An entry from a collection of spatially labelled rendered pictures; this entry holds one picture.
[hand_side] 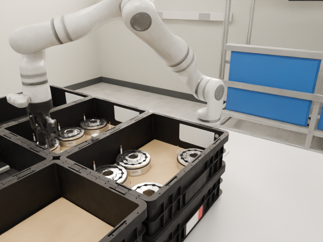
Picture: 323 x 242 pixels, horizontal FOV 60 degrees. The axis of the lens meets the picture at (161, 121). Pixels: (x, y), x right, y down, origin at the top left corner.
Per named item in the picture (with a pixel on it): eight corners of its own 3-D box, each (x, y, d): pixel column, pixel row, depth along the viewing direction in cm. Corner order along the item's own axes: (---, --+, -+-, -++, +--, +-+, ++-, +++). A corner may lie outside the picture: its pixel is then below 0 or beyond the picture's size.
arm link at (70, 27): (52, 5, 75) (50, 24, 70) (148, -22, 74) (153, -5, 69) (68, 33, 83) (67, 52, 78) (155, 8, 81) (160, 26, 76)
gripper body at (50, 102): (56, 96, 83) (61, 125, 87) (43, 91, 88) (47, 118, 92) (31, 102, 78) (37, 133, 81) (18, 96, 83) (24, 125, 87)
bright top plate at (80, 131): (71, 126, 106) (71, 124, 106) (90, 132, 101) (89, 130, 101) (48, 135, 99) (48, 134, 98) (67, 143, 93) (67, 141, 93)
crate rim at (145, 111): (94, 101, 117) (94, 95, 116) (152, 116, 101) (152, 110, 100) (-2, 135, 87) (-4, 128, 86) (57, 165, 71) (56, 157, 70)
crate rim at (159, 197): (152, 116, 101) (152, 110, 100) (230, 138, 85) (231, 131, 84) (57, 165, 71) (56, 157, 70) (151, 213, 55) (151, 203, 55)
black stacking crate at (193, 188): (152, 140, 105) (152, 112, 100) (227, 165, 89) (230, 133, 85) (63, 196, 75) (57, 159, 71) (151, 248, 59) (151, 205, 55)
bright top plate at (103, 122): (95, 116, 115) (95, 115, 115) (112, 122, 109) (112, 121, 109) (74, 124, 107) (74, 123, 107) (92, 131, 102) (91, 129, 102)
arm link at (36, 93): (5, 102, 81) (0, 80, 78) (42, 93, 89) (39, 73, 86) (19, 109, 75) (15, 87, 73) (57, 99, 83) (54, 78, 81)
